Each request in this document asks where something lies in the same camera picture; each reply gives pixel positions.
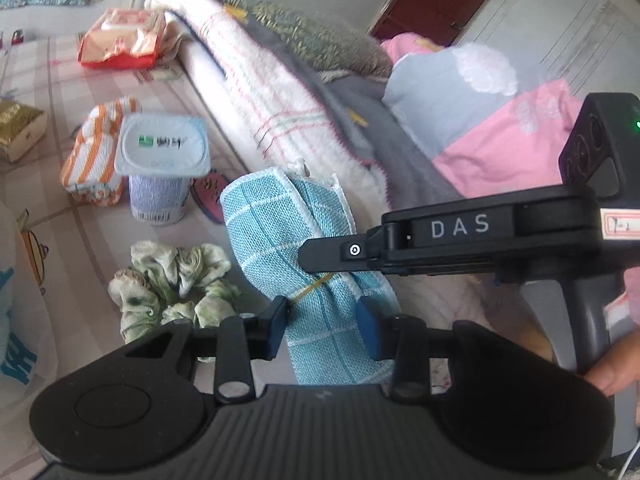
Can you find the white panelled wardrobe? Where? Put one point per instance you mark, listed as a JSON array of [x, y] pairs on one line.
[[565, 15]]

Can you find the grey blanket with yellow prints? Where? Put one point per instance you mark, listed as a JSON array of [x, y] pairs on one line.
[[380, 135]]

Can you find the red thermos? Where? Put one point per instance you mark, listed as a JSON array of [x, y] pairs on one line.
[[17, 36]]

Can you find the person's right hand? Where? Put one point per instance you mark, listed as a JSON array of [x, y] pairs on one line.
[[617, 370]]

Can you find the orange striped cloth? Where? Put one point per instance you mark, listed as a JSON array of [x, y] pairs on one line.
[[92, 155]]

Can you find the gold packet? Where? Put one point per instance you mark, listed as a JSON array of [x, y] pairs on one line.
[[20, 130]]

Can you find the yellow rubber band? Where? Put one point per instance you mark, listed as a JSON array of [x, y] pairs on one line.
[[312, 287]]

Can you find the white plastic bag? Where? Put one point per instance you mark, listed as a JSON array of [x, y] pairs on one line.
[[22, 340]]

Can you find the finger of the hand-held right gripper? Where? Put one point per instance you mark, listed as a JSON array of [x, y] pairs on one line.
[[330, 255]]

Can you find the green scrunchie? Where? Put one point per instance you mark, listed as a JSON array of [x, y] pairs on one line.
[[170, 280]]

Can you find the light blue towel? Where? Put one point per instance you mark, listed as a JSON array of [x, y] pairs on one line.
[[280, 225]]

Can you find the green floral pillow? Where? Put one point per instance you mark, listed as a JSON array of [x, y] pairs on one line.
[[310, 35]]

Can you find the white yogurt cup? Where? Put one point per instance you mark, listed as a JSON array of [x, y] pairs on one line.
[[162, 152]]

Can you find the pink wet wipes pack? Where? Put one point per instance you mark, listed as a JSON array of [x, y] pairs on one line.
[[122, 40]]

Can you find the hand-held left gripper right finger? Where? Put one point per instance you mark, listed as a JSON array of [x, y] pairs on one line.
[[369, 330]]

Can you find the white quilted blanket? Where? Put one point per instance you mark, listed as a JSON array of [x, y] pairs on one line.
[[260, 75]]

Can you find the pink and grey quilt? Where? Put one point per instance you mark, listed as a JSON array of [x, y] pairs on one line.
[[505, 125]]

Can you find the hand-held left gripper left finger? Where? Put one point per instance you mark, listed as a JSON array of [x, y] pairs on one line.
[[276, 332]]

